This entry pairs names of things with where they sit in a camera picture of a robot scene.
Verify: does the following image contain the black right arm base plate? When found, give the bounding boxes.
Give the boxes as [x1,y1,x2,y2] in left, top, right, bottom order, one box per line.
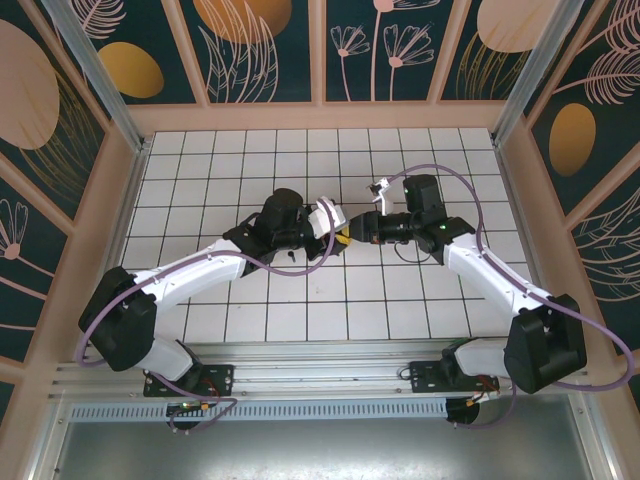
[408,359,501,394]

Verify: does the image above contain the thin black right gripper cable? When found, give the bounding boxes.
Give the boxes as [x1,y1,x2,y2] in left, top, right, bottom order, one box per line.
[394,242,431,264]

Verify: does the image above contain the grey metal sheet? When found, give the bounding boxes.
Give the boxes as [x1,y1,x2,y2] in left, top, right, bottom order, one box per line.
[27,394,614,480]

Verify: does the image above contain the slotted grey cable duct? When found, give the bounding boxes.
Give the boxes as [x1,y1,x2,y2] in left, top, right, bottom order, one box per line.
[69,398,451,422]

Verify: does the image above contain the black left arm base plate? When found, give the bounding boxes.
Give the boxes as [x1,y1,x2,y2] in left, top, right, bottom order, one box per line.
[143,363,236,399]

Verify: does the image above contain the red orange power wires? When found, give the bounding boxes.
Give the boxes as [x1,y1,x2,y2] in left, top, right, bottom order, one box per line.
[467,373,501,407]
[197,377,224,412]

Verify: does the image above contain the long aluminium mounting rail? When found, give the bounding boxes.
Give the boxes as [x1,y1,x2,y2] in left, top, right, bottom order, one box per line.
[47,342,594,401]

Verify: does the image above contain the aluminium corner post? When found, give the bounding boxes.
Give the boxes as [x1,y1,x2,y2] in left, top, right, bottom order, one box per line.
[492,0,584,146]
[40,0,151,154]

